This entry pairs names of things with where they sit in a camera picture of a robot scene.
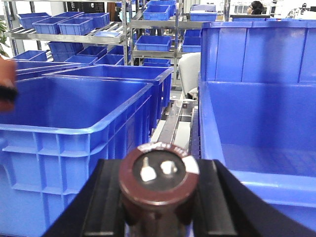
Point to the blue crate behind left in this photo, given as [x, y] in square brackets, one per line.
[158, 77]

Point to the person with black hair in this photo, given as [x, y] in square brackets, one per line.
[256, 8]

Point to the large blue bin right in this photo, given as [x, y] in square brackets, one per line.
[257, 115]

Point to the background metal shelf rack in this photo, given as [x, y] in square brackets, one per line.
[70, 27]

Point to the large blue crate left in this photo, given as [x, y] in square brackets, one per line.
[51, 142]

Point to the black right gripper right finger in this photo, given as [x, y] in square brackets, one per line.
[225, 207]

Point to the brown cylindrical capacitor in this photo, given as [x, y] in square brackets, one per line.
[158, 183]

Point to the metal roller shelf rack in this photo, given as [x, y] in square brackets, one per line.
[179, 125]

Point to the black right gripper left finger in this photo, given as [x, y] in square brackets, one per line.
[96, 211]

